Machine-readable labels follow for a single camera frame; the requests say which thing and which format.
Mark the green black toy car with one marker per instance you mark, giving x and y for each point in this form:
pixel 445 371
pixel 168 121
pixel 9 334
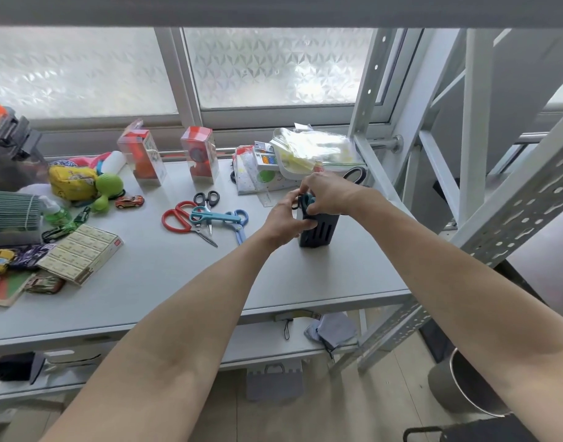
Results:
pixel 62 230

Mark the metal bucket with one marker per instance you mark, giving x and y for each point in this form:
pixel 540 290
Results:
pixel 465 386

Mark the purple toy car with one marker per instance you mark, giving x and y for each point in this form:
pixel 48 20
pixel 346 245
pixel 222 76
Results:
pixel 32 256

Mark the green hand sanitiser bottle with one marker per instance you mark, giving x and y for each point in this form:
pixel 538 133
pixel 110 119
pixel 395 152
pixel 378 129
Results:
pixel 55 211

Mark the black bag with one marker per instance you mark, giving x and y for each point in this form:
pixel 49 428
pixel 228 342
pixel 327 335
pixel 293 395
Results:
pixel 14 367

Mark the cream staple box pack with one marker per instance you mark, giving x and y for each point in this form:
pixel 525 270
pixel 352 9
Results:
pixel 81 253

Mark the dark blue scissor holder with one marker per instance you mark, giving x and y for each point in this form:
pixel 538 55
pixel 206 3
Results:
pixel 323 231

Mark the white metal shelf frame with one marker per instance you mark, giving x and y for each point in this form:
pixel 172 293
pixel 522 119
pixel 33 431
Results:
pixel 475 147

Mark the person's right fingers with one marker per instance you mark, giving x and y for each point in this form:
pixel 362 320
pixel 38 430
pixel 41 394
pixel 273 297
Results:
pixel 313 191

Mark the white plastic bottle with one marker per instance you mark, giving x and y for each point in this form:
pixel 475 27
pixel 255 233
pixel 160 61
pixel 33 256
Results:
pixel 113 161

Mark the short orange toy box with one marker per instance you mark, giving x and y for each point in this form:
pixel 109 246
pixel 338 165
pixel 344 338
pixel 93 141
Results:
pixel 199 154

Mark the white plastic tray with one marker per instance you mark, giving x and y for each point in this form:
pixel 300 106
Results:
pixel 293 172

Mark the black chair frame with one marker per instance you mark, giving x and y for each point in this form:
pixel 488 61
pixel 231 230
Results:
pixel 470 432

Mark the clear plastic ruler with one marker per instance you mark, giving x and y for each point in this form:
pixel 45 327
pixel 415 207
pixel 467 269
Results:
pixel 270 197

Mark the person's left hand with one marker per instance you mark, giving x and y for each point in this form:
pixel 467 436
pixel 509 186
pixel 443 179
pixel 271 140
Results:
pixel 279 223

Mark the clear plastic bag bundle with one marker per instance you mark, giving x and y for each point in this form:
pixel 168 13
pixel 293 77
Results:
pixel 313 147

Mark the red green toy car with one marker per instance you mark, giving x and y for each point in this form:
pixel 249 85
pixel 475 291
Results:
pixel 44 284

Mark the colourful binder clip pack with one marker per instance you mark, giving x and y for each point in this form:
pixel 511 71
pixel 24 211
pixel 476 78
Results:
pixel 266 157

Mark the grey orange machine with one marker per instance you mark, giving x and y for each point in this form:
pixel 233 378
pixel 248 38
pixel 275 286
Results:
pixel 9 147

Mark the white dotted paper packet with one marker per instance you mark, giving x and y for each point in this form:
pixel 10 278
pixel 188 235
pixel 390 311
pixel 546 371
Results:
pixel 251 179

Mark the grey cloth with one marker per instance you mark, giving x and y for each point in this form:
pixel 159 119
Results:
pixel 334 330

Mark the person's left forearm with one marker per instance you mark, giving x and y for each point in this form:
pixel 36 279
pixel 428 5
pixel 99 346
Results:
pixel 170 336

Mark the yellow printed pouch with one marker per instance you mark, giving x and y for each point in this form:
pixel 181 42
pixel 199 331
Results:
pixel 71 181

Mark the tall orange toy box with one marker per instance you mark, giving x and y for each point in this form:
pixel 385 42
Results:
pixel 143 154

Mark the green ball toy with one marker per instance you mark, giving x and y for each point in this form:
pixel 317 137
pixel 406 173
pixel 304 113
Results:
pixel 108 186

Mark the red green picture book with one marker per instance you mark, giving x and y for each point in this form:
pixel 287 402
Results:
pixel 5 292

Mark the person's right hand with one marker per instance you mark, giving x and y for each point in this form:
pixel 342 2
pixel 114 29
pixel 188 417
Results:
pixel 339 193

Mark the frosted glass window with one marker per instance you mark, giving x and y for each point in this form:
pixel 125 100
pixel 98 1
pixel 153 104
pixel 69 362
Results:
pixel 180 73

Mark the yellow toy car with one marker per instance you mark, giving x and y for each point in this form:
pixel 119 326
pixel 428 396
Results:
pixel 0 261

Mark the person's left thumb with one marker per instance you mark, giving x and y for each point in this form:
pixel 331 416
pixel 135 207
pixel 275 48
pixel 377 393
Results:
pixel 294 198

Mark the person's right forearm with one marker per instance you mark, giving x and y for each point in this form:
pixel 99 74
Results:
pixel 461 289

